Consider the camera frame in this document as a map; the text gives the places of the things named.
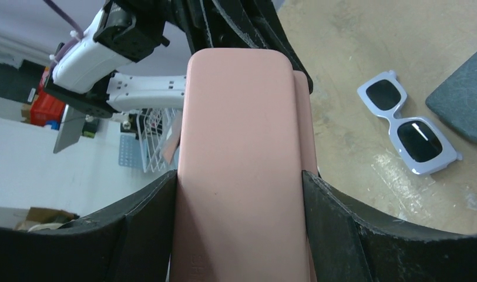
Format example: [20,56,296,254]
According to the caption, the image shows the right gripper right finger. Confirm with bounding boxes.
[303,171,477,281]

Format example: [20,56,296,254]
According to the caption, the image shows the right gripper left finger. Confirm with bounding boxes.
[0,170,177,281]

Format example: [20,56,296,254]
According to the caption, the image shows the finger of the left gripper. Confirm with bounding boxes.
[172,0,219,53]
[213,0,313,93]

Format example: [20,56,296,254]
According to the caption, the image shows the pink glasses case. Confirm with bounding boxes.
[169,48,317,281]

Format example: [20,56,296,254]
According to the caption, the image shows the white frame sunglasses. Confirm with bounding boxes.
[357,70,463,175]

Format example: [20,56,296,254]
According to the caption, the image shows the grey glasses case green lining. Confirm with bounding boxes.
[425,52,477,144]

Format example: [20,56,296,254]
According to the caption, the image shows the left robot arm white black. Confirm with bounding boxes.
[43,1,305,118]

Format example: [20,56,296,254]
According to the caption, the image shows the red box background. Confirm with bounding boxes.
[30,67,65,126]

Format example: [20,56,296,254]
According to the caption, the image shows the white wire basket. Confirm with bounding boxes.
[136,108,182,173]

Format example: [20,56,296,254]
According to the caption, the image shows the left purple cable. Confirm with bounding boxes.
[43,0,86,65]

